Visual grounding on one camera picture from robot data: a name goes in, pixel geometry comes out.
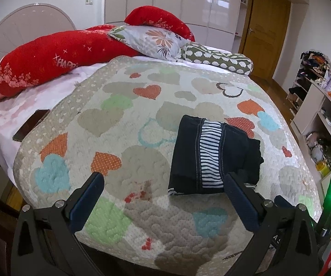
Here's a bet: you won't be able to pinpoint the yellow container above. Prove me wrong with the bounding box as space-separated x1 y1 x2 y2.
316 161 331 178

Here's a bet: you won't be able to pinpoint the wooden door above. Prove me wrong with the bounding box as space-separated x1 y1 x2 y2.
238 0 292 80

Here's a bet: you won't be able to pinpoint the glossy white wardrobe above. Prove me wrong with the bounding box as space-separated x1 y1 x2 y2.
105 0 251 56

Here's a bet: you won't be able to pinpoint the white bed sheet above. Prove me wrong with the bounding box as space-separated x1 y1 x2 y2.
0 44 233 180

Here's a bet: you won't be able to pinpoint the grey floral pillow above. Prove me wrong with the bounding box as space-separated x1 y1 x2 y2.
108 24 189 61

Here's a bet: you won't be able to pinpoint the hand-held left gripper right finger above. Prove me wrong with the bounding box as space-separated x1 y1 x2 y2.
225 172 325 276

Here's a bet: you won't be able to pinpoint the dark smartphone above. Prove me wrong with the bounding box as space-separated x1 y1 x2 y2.
12 109 51 142

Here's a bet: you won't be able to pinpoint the white shelf unit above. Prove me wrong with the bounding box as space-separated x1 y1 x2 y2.
286 50 331 191

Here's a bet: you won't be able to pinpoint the heart patterned quilt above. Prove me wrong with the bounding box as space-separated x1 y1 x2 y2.
13 55 323 271

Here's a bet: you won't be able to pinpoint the olive spotted bolster pillow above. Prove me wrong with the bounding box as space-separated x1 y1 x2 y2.
181 42 254 77

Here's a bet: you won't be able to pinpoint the curved red pillow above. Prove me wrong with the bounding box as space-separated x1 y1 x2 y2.
124 5 196 42

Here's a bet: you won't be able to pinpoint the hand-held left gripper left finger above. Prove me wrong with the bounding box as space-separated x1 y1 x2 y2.
12 172 105 276

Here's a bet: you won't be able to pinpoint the dark pants with striped band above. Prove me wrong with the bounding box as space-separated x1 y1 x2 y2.
168 114 264 196

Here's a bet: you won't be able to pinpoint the long red pillow with lettering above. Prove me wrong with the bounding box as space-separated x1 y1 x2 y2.
0 25 144 102

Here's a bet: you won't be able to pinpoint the pale round headboard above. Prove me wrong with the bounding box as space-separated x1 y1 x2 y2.
0 3 77 74

